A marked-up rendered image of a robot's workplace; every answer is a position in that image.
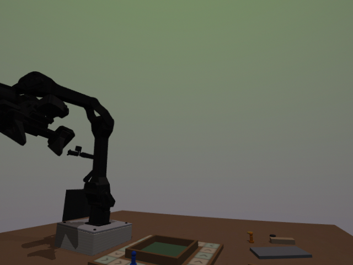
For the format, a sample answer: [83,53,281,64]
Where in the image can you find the dark blue pawn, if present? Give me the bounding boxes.
[130,251,137,265]

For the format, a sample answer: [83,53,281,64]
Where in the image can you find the tan rectangular block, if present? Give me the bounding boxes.
[270,237,295,245]

